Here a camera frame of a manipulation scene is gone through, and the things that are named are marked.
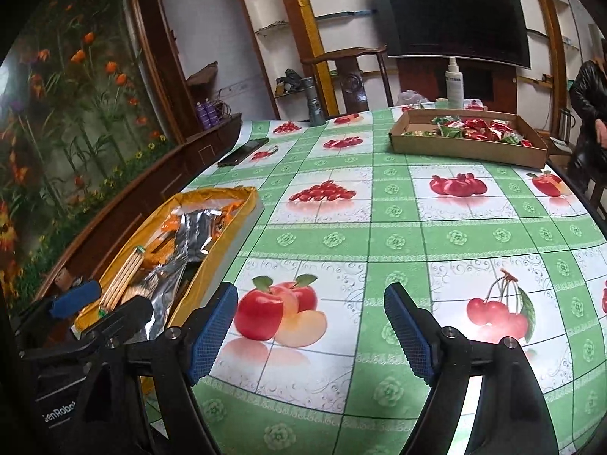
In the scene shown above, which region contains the steel thermos kettle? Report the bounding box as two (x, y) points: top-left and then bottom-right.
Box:
(558, 108), (576, 139)

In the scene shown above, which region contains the wooden wall shelf unit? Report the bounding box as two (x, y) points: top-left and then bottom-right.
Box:
(232, 0), (584, 119)

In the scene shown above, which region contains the black flat television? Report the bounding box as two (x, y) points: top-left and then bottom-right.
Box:
(364, 0), (531, 68)

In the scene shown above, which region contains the grey flashlight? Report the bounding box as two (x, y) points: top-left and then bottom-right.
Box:
(303, 76), (328, 126)

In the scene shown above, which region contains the black yellow gadget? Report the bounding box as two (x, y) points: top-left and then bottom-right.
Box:
(276, 70), (304, 93)

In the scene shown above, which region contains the beige cracker packet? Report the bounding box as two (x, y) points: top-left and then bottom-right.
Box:
(97, 245), (145, 311)

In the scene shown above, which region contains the clear plastic bag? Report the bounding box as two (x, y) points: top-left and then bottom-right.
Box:
(396, 90), (430, 107)

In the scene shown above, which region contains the white spray bottle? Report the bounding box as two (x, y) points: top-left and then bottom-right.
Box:
(444, 57), (464, 110)

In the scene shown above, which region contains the silver foil packet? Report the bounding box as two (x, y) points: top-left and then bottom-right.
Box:
(173, 209), (228, 257)
(121, 253), (190, 342)

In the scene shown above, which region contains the yellow-rimmed storage box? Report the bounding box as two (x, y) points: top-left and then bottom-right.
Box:
(73, 186), (265, 396)

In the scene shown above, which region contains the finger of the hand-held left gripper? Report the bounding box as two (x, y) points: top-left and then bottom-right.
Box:
(80, 296), (155, 344)
(16, 281), (102, 337)

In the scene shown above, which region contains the orange snack packet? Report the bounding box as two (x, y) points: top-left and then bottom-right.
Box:
(142, 237), (178, 266)
(209, 201), (247, 242)

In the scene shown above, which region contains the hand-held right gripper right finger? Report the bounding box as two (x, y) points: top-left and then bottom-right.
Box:
(383, 283), (560, 455)

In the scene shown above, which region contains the pile of red green packets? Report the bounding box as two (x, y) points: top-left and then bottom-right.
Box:
(407, 115), (534, 147)

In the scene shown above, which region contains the dark wooden sideboard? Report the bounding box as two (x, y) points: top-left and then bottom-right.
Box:
(33, 113), (244, 309)

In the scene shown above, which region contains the green fruit-print tablecloth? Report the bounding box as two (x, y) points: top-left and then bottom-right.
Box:
(142, 104), (607, 455)

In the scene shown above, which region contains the brown cardboard tray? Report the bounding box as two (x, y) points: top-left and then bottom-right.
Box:
(388, 108), (548, 169)

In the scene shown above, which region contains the flower wall mural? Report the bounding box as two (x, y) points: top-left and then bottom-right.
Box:
(0, 0), (186, 314)

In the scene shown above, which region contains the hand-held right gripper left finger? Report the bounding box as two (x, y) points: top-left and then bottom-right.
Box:
(76, 282), (239, 455)

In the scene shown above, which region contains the dark wooden chair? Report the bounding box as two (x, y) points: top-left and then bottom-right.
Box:
(302, 46), (394, 115)

